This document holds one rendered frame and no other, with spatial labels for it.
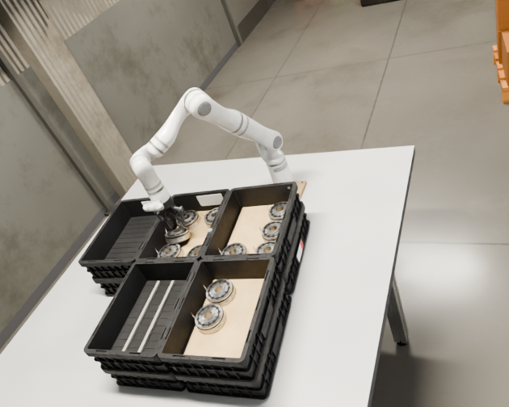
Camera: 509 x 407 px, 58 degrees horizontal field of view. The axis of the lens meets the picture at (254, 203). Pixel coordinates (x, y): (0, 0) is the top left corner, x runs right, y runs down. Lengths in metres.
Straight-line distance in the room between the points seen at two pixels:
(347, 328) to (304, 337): 0.15
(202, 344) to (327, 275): 0.53
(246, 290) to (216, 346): 0.23
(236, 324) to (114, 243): 0.87
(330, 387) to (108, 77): 3.51
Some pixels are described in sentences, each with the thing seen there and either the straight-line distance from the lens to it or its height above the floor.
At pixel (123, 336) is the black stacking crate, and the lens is 1.80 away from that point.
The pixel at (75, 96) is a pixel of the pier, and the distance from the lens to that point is 3.97.
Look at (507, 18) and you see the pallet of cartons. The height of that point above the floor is 0.46.
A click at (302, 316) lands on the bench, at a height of 0.70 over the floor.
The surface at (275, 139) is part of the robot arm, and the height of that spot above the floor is 1.03.
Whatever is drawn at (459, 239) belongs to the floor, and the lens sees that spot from 2.77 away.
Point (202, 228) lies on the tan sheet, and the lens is 2.01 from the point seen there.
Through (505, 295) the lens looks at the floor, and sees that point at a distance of 2.53.
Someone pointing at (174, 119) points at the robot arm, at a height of 1.33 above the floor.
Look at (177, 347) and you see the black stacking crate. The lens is 1.59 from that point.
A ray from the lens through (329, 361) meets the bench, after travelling 1.56.
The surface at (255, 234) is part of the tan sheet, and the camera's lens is 1.85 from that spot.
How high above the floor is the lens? 2.01
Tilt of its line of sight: 36 degrees down
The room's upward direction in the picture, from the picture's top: 24 degrees counter-clockwise
